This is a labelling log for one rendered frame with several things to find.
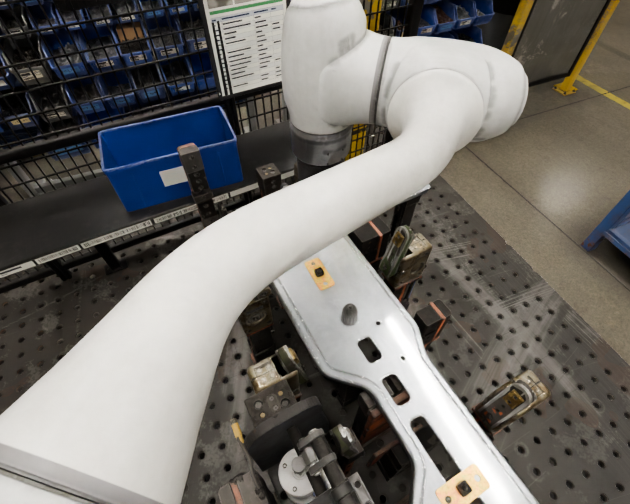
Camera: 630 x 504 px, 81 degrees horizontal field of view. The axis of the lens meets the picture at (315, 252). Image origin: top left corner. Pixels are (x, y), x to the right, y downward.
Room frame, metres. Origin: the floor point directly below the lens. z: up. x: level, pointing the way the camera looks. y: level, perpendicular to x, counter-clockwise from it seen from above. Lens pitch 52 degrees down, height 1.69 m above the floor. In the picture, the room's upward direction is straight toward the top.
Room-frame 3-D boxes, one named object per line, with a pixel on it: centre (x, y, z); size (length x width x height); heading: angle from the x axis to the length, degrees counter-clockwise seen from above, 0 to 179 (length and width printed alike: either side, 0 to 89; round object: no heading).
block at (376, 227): (0.63, -0.14, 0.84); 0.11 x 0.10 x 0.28; 118
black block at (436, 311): (0.39, -0.25, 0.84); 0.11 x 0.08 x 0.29; 118
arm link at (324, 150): (0.48, -0.01, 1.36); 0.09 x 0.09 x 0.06
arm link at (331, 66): (0.47, -0.02, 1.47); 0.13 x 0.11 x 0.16; 75
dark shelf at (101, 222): (0.76, 0.37, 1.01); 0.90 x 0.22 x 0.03; 118
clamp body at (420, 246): (0.52, -0.22, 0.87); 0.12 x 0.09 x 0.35; 118
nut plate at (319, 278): (0.48, -0.01, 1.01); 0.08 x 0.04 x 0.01; 27
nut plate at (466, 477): (0.07, -0.23, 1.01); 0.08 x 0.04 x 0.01; 119
